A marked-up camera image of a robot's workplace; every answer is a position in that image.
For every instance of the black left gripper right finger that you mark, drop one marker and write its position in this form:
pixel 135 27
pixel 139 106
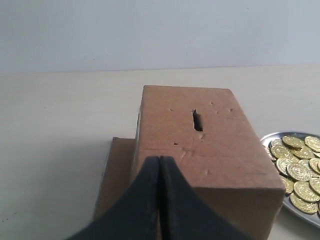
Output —
pixel 183 215

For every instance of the round silver metal plate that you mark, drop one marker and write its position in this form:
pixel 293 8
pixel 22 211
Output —
pixel 302 198

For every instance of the gold coin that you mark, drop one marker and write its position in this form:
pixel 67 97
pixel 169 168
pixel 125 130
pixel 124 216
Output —
pixel 298 172
pixel 293 142
pixel 280 151

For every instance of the brown cardboard box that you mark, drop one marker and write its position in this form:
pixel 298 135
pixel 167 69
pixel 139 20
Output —
pixel 215 147

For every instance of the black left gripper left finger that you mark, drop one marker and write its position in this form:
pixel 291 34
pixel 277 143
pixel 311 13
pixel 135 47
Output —
pixel 134 215

